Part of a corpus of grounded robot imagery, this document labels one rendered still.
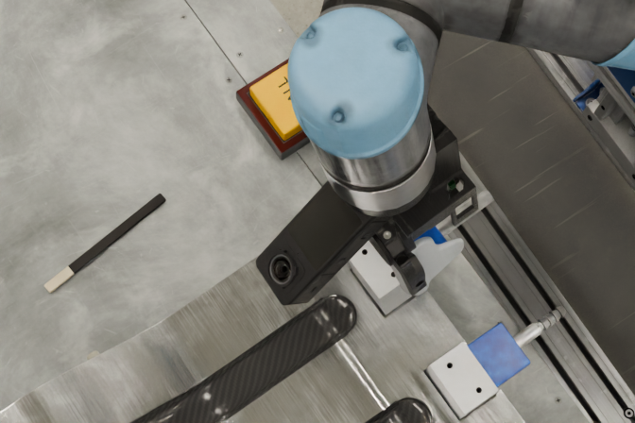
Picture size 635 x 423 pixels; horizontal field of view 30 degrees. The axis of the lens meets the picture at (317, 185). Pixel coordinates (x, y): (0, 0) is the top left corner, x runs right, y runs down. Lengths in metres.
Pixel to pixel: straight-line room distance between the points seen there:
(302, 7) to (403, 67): 1.47
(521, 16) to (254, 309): 0.42
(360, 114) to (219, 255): 0.51
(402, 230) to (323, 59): 0.22
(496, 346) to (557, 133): 0.86
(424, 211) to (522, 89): 1.03
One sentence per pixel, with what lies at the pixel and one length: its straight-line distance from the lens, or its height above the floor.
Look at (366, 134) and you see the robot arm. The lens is 0.66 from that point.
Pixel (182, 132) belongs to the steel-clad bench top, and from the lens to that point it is 1.17.
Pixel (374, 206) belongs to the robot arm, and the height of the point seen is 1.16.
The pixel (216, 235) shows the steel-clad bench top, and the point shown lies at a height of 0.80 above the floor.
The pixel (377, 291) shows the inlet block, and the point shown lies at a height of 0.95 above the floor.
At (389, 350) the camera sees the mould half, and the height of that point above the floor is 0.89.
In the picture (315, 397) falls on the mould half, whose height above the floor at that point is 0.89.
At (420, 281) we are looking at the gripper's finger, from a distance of 0.90.
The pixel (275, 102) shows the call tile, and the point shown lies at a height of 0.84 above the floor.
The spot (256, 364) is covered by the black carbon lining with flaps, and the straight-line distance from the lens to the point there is 1.03.
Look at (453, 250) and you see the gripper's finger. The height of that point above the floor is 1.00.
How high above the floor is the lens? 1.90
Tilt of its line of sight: 72 degrees down
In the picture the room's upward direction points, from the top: 5 degrees clockwise
